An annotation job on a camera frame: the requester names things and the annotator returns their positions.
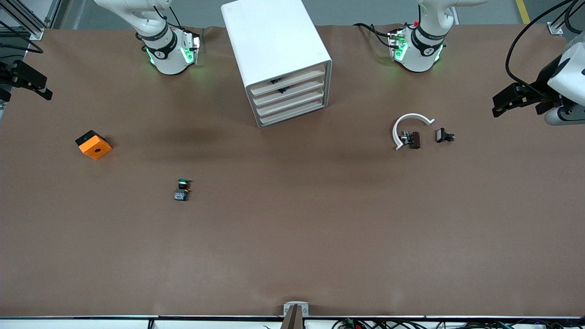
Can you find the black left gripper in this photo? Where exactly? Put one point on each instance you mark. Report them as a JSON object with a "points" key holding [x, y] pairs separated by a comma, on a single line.
{"points": [[542, 83]]}

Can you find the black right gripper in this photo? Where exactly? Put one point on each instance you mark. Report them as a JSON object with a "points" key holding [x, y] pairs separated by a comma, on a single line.
{"points": [[9, 74]]}

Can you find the green push button switch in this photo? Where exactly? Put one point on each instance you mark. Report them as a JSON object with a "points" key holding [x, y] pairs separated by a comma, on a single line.
{"points": [[181, 195]]}

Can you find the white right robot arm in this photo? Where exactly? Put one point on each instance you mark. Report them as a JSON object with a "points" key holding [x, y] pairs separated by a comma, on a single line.
{"points": [[167, 59]]}

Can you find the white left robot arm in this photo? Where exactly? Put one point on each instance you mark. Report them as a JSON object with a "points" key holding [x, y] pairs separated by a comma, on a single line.
{"points": [[420, 59]]}

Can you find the small black clip part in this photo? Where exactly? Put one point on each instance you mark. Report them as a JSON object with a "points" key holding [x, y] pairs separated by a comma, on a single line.
{"points": [[441, 135]]}

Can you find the orange box with black base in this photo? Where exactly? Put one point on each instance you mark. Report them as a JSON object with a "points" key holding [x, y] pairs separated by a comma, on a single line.
{"points": [[97, 150]]}

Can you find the white curved plastic arc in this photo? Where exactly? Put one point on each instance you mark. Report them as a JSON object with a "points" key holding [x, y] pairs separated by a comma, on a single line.
{"points": [[411, 116]]}

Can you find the brown table mat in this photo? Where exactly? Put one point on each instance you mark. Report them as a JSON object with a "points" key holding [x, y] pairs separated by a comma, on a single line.
{"points": [[292, 228]]}

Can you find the aluminium frame post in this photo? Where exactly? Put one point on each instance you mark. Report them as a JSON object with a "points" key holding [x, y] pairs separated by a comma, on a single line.
{"points": [[555, 29], [36, 34]]}

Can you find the dark brown switch component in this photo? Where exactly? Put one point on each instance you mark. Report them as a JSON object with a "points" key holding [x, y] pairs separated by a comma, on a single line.
{"points": [[414, 139]]}

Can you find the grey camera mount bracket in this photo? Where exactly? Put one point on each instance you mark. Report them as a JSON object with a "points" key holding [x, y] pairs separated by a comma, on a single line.
{"points": [[295, 320]]}

